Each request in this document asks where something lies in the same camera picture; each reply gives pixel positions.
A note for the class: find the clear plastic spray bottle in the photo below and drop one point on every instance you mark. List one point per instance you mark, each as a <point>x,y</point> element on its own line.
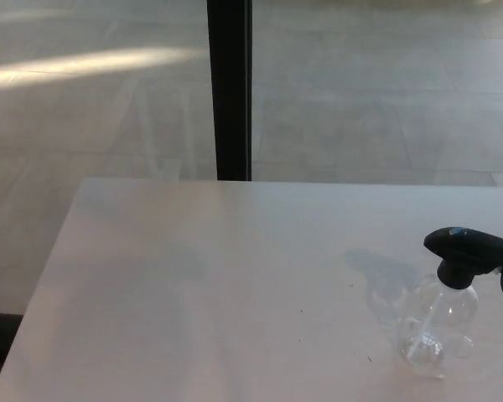
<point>459,312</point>

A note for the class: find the black window frame post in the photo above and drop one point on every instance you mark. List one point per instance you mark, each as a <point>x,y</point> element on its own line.
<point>229,84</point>

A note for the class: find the black trigger sprayer lid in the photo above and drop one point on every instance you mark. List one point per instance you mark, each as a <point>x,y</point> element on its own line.
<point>452,247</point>

